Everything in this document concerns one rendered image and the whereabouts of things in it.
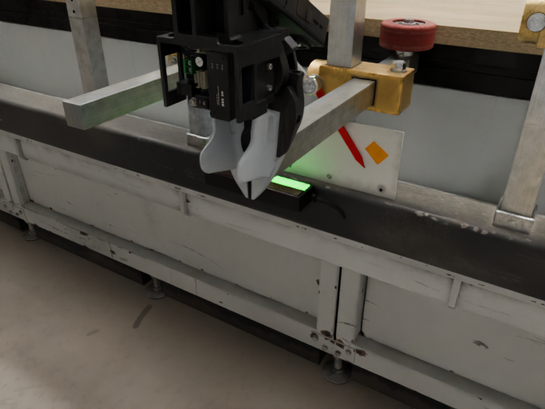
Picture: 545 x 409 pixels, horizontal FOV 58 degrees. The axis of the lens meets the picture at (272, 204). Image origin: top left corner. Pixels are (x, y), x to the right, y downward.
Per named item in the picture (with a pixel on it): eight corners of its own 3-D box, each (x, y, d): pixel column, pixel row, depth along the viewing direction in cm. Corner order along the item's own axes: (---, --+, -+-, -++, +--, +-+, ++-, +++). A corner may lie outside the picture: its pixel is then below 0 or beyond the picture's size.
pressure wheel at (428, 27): (416, 106, 73) (428, 25, 67) (366, 97, 76) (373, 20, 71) (431, 92, 79) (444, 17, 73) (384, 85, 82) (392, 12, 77)
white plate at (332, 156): (393, 200, 68) (403, 133, 63) (238, 160, 79) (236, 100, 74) (394, 199, 68) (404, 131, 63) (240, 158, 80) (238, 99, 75)
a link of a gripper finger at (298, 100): (245, 150, 43) (242, 48, 38) (256, 144, 44) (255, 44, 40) (292, 162, 40) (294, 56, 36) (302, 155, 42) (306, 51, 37)
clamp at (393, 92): (397, 116, 62) (403, 77, 60) (304, 99, 68) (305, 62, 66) (411, 104, 66) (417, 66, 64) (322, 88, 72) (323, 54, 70)
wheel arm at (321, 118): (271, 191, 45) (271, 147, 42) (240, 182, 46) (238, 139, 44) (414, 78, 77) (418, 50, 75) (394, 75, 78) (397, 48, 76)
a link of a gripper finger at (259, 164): (221, 220, 42) (215, 116, 37) (259, 191, 46) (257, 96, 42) (251, 230, 40) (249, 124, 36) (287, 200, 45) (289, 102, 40)
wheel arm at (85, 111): (87, 138, 56) (79, 101, 54) (67, 132, 58) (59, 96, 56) (279, 59, 88) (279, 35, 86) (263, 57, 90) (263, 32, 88)
